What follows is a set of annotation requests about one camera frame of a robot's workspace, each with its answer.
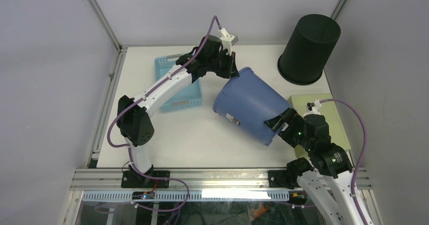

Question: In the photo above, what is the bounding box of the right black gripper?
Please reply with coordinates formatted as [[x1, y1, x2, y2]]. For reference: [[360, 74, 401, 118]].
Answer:
[[263, 107, 313, 151]]

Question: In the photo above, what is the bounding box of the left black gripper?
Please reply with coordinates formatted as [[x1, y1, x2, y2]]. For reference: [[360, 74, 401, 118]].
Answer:
[[206, 50, 238, 79]]

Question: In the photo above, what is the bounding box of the large blue plastic bucket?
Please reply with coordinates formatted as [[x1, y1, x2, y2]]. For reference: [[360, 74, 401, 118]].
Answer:
[[212, 67, 291, 146]]

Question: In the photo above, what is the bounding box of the light blue perforated basket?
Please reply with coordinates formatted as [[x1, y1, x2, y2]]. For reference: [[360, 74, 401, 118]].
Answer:
[[154, 54, 202, 112]]

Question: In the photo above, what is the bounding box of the yellow-green perforated basket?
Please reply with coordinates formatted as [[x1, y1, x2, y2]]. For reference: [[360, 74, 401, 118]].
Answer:
[[288, 94, 351, 152]]

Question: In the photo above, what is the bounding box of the large black plastic bucket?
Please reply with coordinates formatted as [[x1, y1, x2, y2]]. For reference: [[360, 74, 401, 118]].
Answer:
[[277, 14, 341, 85]]

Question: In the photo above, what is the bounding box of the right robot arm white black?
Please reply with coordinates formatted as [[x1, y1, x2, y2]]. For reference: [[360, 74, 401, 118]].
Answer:
[[264, 107, 372, 224]]

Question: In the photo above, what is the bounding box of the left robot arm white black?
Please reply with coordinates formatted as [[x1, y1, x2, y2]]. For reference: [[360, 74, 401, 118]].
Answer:
[[114, 34, 239, 188]]

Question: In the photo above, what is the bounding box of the orange object under table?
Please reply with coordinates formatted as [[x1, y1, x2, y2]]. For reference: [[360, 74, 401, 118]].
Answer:
[[250, 202, 270, 219]]

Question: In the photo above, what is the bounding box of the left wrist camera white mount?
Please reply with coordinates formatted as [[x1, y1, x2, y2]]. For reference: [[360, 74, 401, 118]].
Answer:
[[218, 28, 239, 55]]

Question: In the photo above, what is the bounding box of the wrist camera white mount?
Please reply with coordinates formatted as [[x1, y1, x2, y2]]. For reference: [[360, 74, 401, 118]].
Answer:
[[218, 28, 239, 55], [304, 99, 322, 116]]

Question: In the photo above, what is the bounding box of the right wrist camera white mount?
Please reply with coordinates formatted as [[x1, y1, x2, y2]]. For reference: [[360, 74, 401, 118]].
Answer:
[[304, 99, 322, 116]]

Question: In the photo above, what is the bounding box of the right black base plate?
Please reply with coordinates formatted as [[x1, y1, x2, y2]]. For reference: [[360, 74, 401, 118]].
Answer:
[[267, 170, 300, 190]]

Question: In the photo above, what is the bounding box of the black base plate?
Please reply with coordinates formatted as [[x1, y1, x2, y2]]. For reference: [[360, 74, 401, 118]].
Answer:
[[120, 170, 170, 189], [267, 170, 300, 190]]

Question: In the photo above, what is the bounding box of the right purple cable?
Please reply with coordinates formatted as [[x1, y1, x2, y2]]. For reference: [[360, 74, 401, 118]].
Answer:
[[285, 98, 369, 225]]

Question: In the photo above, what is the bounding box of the white slotted cable duct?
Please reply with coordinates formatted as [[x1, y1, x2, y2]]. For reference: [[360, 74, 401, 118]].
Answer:
[[82, 188, 289, 202]]

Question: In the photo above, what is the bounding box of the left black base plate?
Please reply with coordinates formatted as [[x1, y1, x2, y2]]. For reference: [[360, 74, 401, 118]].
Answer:
[[120, 170, 170, 189]]

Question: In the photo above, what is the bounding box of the aluminium front rail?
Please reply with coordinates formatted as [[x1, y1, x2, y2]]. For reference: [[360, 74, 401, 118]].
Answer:
[[70, 168, 373, 192]]

